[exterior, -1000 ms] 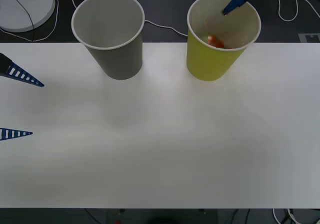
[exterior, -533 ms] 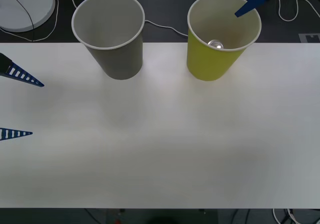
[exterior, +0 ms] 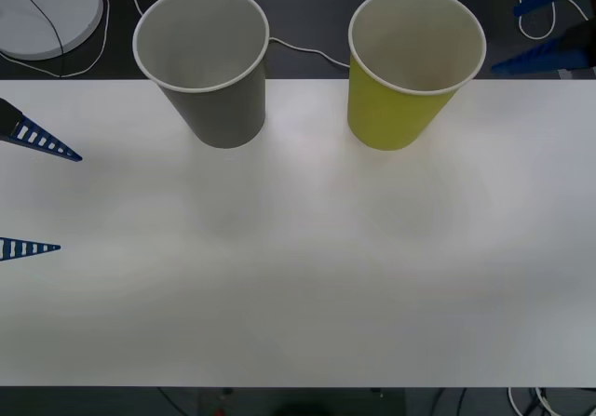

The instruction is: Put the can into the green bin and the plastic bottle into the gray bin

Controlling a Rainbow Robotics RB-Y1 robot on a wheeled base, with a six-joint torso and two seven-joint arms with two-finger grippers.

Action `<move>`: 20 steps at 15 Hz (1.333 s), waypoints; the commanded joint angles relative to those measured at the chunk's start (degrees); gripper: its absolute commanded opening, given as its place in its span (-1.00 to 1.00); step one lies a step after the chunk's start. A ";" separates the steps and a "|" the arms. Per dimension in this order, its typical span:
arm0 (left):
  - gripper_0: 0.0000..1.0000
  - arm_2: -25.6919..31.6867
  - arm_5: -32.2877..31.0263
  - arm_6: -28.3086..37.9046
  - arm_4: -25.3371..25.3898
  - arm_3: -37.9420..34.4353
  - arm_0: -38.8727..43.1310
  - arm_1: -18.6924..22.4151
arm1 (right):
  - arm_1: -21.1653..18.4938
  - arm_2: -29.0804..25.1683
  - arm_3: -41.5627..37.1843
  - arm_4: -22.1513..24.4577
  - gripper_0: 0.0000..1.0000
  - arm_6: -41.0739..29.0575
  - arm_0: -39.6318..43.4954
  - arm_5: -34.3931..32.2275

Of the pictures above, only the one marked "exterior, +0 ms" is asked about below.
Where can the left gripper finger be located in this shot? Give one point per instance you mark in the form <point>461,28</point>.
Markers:
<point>14,130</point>
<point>14,249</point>

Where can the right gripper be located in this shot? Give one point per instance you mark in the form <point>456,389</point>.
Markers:
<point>582,39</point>

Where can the white round disc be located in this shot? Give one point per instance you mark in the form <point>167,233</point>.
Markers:
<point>42,20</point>

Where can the yellow-green plastic waste bin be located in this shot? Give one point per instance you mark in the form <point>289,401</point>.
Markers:
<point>386,113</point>

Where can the grey plastic waste bin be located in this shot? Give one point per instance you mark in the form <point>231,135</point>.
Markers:
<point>223,113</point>

